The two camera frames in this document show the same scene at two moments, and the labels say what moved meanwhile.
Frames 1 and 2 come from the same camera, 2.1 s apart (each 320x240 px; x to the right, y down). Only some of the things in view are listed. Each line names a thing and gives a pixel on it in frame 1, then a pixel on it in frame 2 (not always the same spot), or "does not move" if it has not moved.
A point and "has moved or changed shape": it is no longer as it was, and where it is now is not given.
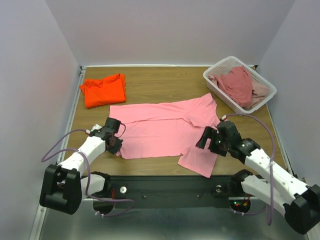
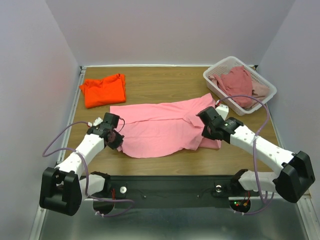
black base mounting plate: (175, 191) does not move
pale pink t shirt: (260, 92) does not move
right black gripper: (215, 139) -> (208, 132)
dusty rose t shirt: (238, 83) does not move
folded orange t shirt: (108, 90) does not move
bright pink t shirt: (168, 128) has moved or changed shape
